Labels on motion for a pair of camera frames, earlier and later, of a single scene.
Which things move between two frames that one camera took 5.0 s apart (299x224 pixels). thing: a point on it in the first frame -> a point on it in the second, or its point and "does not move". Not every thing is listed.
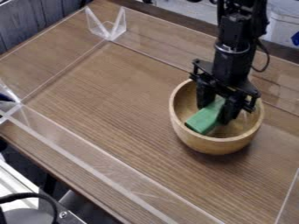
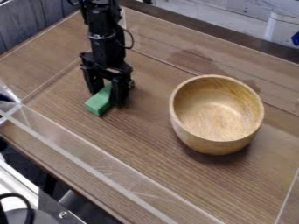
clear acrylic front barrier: (84, 171) does not move
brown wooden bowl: (228, 136) does not move
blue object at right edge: (294, 38) does not move
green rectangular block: (203, 120) -> (99, 101)
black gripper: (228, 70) -> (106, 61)
